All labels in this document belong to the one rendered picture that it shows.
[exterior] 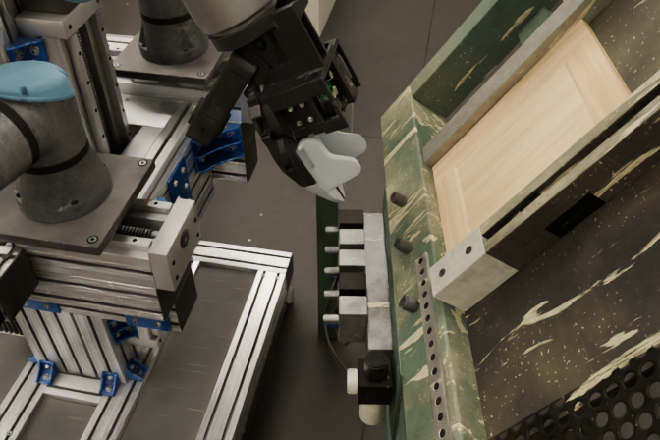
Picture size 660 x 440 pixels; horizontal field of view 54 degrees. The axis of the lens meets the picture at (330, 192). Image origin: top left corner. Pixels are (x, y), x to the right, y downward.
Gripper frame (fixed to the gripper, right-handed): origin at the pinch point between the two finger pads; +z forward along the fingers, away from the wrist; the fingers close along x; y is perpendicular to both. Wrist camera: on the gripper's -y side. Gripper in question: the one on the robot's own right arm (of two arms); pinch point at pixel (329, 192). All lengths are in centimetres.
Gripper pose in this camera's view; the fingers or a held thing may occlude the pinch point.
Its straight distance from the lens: 65.9
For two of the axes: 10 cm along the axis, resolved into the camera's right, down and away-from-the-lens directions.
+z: 4.5, 7.2, 5.2
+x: 1.9, -6.5, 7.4
